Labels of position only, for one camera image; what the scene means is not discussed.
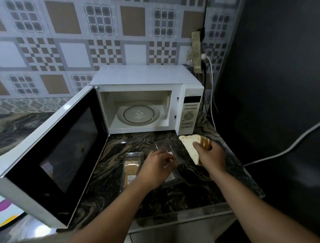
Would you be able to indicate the person's left hand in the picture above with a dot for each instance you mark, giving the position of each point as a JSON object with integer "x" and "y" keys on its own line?
{"x": 156, "y": 170}

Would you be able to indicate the person's right hand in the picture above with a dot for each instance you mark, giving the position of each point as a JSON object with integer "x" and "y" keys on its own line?
{"x": 213, "y": 160}

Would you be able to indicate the triangle sandwich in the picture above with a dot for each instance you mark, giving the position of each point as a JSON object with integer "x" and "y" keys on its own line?
{"x": 189, "y": 147}
{"x": 130, "y": 170}

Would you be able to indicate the clear plastic sandwich package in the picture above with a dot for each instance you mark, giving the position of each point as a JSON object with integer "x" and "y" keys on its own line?
{"x": 180, "y": 160}

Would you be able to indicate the white microwave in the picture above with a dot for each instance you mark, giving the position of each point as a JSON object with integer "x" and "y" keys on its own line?
{"x": 142, "y": 75}

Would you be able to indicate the polka dot plate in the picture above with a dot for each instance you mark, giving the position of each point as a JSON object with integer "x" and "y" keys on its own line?
{"x": 8, "y": 212}

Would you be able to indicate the person's right forearm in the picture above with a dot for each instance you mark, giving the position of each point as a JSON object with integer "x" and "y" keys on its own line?
{"x": 260, "y": 210}

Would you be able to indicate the person's left forearm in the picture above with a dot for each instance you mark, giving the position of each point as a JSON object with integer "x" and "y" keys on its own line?
{"x": 112, "y": 217}

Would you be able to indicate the glass turntable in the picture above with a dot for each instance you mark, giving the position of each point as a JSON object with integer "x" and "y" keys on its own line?
{"x": 138, "y": 114}

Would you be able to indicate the kitchen base cabinet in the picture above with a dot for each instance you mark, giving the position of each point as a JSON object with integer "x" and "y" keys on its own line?
{"x": 180, "y": 230}

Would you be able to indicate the beige wall power strip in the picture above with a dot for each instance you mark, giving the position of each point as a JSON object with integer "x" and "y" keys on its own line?
{"x": 196, "y": 52}

